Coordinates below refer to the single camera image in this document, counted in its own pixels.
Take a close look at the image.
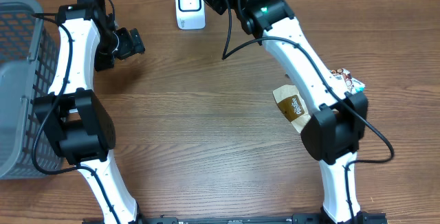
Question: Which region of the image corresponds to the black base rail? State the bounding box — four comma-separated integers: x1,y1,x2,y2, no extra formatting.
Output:
137,212,388,224

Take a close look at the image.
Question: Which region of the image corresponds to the beige plastic pouch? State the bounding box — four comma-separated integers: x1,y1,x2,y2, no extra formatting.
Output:
272,68,358,133

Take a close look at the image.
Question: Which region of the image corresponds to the grey plastic basket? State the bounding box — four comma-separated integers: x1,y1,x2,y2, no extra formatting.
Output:
1,0,62,180

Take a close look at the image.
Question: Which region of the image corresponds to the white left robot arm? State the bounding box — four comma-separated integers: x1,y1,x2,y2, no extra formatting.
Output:
34,0,146,223

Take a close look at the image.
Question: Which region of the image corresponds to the white barcode scanner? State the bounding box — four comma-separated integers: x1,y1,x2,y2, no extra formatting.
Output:
175,0,206,30

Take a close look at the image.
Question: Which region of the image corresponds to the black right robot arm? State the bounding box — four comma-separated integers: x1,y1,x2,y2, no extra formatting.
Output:
204,0,368,223

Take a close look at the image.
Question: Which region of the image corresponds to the teal wipes packet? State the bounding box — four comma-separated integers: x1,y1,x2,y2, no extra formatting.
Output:
352,79,366,92

